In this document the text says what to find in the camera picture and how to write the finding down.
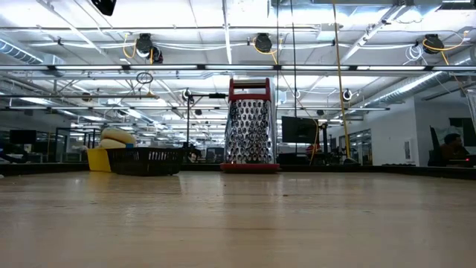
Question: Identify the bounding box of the cream tape roll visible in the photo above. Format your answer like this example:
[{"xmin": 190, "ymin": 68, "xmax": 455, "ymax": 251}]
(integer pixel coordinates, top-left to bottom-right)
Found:
[{"xmin": 100, "ymin": 127, "xmax": 138, "ymax": 147}]

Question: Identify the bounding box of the black ceiling cable reel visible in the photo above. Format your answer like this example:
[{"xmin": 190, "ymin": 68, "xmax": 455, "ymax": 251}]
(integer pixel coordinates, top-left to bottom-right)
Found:
[
  {"xmin": 254, "ymin": 32, "xmax": 274, "ymax": 54},
  {"xmin": 135, "ymin": 32, "xmax": 164, "ymax": 65},
  {"xmin": 422, "ymin": 33, "xmax": 446, "ymax": 55}
]

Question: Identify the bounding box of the black mesh basket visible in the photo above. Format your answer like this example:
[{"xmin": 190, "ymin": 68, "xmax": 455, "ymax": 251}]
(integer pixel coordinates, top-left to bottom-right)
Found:
[{"xmin": 106, "ymin": 147, "xmax": 184, "ymax": 177}]

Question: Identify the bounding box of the black office chair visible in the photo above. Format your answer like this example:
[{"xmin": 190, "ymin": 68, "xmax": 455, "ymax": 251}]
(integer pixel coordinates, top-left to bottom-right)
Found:
[{"xmin": 427, "ymin": 125, "xmax": 445, "ymax": 168}]

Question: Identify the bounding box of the yellow hanging cable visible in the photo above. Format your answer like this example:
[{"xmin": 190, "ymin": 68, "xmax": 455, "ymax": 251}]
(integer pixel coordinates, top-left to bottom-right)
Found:
[{"xmin": 332, "ymin": 0, "xmax": 357, "ymax": 164}]

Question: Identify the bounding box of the person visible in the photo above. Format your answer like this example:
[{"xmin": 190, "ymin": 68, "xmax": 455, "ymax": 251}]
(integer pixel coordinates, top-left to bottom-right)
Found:
[{"xmin": 440, "ymin": 133, "xmax": 471, "ymax": 167}]

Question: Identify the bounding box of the yellow plastic bin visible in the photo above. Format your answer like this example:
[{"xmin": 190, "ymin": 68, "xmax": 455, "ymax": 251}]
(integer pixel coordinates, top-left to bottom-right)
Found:
[{"xmin": 86, "ymin": 147, "xmax": 113, "ymax": 173}]

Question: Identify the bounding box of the red metal box grater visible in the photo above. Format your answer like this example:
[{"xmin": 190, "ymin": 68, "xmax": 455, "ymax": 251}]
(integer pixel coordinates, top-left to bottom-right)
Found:
[{"xmin": 220, "ymin": 77, "xmax": 281, "ymax": 173}]

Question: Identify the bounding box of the black hanging cable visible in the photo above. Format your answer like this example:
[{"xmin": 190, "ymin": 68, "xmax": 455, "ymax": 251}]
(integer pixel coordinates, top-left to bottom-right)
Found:
[
  {"xmin": 275, "ymin": 0, "xmax": 280, "ymax": 107},
  {"xmin": 289, "ymin": 0, "xmax": 298, "ymax": 118}
]

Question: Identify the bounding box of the black monitor on stand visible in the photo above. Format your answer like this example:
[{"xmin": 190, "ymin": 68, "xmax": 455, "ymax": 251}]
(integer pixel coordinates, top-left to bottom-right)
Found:
[{"xmin": 281, "ymin": 115, "xmax": 319, "ymax": 144}]

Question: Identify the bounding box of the small black monitor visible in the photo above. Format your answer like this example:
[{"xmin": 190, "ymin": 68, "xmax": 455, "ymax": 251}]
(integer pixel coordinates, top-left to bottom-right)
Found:
[{"xmin": 9, "ymin": 129, "xmax": 37, "ymax": 145}]

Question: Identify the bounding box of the black boom stand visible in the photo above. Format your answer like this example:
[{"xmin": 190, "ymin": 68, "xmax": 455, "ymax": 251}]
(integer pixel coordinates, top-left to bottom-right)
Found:
[{"xmin": 184, "ymin": 92, "xmax": 228, "ymax": 152}]

